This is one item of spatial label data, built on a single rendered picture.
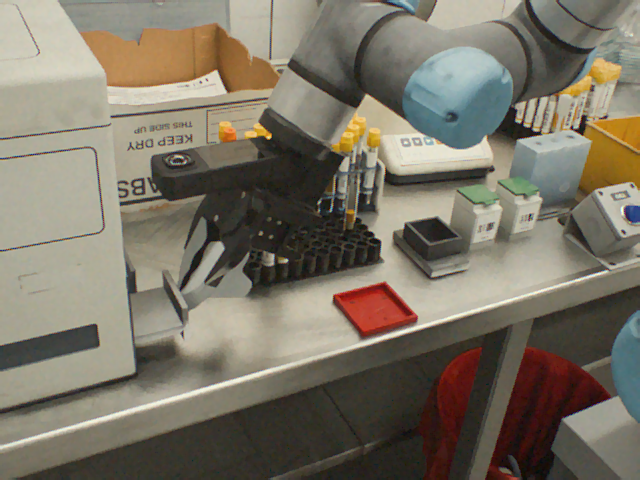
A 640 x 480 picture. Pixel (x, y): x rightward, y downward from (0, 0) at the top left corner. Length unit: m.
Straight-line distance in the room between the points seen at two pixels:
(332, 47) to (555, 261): 0.44
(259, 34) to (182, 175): 0.71
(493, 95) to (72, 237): 0.34
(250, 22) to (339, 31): 0.67
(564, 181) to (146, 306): 0.60
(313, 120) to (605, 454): 0.37
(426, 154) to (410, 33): 0.48
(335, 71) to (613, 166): 0.55
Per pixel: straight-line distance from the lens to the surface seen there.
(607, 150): 1.07
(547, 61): 0.64
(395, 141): 1.04
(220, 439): 1.44
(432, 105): 0.54
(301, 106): 0.62
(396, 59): 0.57
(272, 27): 1.29
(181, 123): 0.90
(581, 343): 1.83
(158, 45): 1.16
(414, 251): 0.86
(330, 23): 0.62
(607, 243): 0.93
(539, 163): 0.97
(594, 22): 0.62
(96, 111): 0.54
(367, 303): 0.78
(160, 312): 0.70
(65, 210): 0.57
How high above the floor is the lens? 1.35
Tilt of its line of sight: 33 degrees down
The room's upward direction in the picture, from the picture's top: 5 degrees clockwise
